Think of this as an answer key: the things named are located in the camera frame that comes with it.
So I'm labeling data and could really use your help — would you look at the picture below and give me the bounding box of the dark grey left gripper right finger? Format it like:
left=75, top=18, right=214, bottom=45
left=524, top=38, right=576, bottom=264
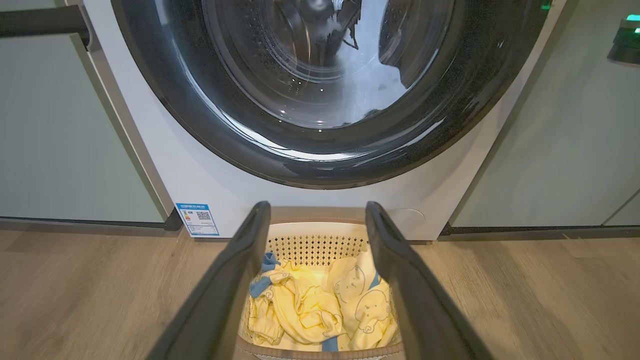
left=365, top=201, right=494, bottom=360

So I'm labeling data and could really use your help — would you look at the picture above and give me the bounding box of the wide pale green cabinet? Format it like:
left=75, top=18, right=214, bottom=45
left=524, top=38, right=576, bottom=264
left=450, top=0, right=640, bottom=228

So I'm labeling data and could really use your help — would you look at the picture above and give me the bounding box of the cream bear print garment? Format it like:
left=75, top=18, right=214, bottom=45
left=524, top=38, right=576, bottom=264
left=327, top=252, right=399, bottom=351

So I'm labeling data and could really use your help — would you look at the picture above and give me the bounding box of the round dark glass washer door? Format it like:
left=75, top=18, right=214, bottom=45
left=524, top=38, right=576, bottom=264
left=111, top=0, right=553, bottom=190

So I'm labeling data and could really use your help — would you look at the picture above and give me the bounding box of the blue energy label sticker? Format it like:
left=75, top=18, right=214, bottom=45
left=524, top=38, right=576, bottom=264
left=175, top=202, right=220, bottom=237

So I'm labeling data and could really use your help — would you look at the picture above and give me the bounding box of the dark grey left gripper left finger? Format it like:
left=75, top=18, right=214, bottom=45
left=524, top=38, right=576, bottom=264
left=147, top=201, right=272, bottom=360

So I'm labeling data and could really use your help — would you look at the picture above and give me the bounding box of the dark cabinet plinth strip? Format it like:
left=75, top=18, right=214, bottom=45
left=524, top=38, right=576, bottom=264
left=440, top=224, right=640, bottom=239
left=0, top=209, right=183, bottom=232

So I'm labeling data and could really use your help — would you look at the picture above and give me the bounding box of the pale green cabinet with handle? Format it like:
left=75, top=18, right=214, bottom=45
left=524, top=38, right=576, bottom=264
left=0, top=0, right=168, bottom=224

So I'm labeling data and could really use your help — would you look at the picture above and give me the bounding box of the round washer filter cover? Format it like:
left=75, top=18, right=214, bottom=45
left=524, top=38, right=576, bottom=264
left=387, top=208, right=426, bottom=236

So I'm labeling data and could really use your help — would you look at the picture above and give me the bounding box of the narrow pale green cabinet door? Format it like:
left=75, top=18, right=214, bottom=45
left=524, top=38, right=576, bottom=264
left=603, top=190, right=640, bottom=227

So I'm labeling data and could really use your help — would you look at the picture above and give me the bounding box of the white perforated basket brown rim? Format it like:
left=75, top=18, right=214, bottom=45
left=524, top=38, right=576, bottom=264
left=237, top=206, right=407, bottom=360

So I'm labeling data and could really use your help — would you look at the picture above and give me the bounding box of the dark cabinet bar handle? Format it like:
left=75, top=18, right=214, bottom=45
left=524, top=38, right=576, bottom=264
left=0, top=5, right=92, bottom=48

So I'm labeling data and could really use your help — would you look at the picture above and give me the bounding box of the yellow garment with blue trim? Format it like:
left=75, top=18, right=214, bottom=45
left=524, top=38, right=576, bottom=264
left=248, top=252, right=351, bottom=352

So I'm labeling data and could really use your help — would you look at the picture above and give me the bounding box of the white front-load washing machine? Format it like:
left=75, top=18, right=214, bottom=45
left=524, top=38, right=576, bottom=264
left=82, top=0, right=568, bottom=242

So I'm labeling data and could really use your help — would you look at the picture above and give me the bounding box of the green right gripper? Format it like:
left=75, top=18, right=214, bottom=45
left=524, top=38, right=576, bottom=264
left=607, top=14, right=640, bottom=66

